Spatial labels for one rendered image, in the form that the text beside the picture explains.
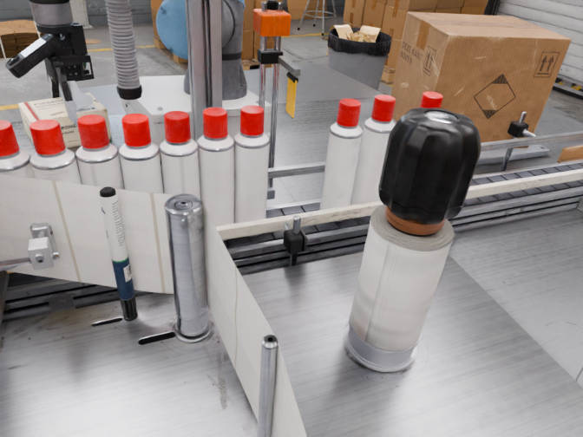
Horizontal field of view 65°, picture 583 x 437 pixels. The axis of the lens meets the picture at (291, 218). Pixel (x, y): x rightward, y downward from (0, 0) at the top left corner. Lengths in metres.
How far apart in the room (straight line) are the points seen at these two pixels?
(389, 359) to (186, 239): 0.27
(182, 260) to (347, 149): 0.34
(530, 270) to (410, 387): 0.40
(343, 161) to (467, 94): 0.51
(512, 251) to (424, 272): 0.47
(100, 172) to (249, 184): 0.20
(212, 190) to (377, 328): 0.31
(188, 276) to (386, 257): 0.21
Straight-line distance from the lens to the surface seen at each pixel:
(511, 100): 1.23
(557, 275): 0.91
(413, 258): 0.45
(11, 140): 0.64
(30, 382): 0.59
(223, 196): 0.67
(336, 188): 0.74
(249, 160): 0.66
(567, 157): 1.37
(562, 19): 5.30
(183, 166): 0.63
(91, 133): 0.62
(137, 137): 0.62
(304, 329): 0.59
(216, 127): 0.63
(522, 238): 0.97
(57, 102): 1.22
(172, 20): 0.94
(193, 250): 0.48
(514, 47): 1.18
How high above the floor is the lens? 1.32
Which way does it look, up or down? 35 degrees down
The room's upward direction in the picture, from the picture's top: 5 degrees clockwise
